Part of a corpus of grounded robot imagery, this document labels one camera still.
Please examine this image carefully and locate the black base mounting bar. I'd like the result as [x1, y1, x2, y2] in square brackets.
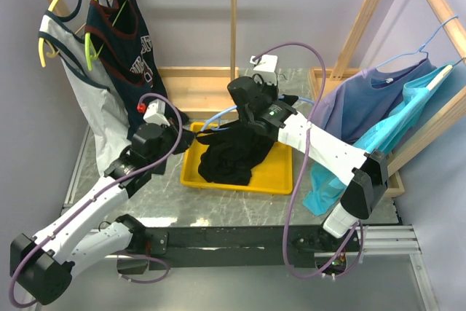
[122, 225, 344, 268]

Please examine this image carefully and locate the yellow hanger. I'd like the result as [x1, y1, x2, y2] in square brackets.
[39, 0, 88, 67]

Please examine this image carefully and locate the white tank top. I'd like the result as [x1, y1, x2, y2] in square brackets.
[38, 0, 130, 175]

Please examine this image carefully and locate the purple blue shirt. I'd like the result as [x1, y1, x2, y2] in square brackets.
[312, 59, 435, 143]

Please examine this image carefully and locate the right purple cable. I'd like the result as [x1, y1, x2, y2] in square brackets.
[251, 42, 365, 279]

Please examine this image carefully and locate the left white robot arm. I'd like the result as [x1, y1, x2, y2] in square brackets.
[9, 124, 195, 308]

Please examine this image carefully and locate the light blue hanger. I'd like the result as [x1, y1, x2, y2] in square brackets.
[200, 73, 315, 131]

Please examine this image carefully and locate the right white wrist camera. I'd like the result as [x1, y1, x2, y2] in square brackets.
[250, 55, 278, 85]

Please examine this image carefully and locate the right wooden clothes rack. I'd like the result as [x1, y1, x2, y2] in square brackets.
[311, 0, 465, 175]

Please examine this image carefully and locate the wooden clothes rack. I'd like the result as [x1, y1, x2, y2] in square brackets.
[24, 0, 240, 120]
[311, 0, 465, 175]

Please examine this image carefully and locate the green hanger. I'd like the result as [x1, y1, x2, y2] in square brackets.
[84, 0, 129, 71]

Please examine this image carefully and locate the left wooden clothes rack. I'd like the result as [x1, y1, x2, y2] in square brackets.
[24, 0, 240, 120]

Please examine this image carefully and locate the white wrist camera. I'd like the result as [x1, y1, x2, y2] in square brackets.
[250, 55, 278, 85]
[137, 99, 170, 126]

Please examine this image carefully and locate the wooden hanger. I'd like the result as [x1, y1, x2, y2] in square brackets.
[426, 57, 466, 91]

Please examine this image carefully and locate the blue wire hanger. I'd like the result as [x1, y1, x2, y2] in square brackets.
[374, 15, 459, 70]

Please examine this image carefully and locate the navy jersey tank top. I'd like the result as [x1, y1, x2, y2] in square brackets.
[84, 0, 190, 144]

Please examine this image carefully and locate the black tank top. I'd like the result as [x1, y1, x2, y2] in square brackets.
[194, 94, 299, 186]

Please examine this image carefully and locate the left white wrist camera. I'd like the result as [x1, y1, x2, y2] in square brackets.
[137, 99, 170, 126]

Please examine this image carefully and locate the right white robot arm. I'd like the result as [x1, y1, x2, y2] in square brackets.
[227, 76, 389, 251]

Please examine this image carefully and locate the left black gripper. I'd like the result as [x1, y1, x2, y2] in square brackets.
[147, 117, 196, 169]

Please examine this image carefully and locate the cyan shirt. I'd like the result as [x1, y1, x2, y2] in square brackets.
[302, 61, 460, 216]

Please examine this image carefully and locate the yellow plastic tray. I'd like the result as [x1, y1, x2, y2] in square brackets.
[181, 122, 293, 195]

